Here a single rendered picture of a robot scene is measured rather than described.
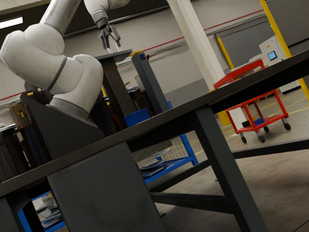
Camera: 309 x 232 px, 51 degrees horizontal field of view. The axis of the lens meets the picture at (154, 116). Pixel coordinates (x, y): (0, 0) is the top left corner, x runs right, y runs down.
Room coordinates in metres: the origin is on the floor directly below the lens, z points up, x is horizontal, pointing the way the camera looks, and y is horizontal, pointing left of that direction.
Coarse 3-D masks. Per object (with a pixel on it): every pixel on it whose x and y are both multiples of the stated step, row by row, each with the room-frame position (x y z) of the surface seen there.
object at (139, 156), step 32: (256, 96) 2.18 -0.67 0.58; (160, 128) 1.76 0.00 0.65; (192, 128) 1.44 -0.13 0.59; (224, 160) 1.37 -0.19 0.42; (32, 192) 2.44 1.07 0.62; (160, 192) 2.42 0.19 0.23; (224, 192) 1.42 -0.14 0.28; (0, 224) 1.06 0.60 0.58; (32, 224) 2.40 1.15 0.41; (256, 224) 1.38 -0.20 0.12
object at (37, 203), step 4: (44, 196) 10.23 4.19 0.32; (36, 200) 8.98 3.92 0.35; (40, 200) 9.01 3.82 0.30; (44, 200) 9.59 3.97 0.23; (48, 200) 11.22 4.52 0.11; (36, 204) 8.97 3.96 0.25; (40, 204) 9.00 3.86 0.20; (36, 208) 8.95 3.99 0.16; (44, 208) 9.02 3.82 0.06; (40, 212) 8.98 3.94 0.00
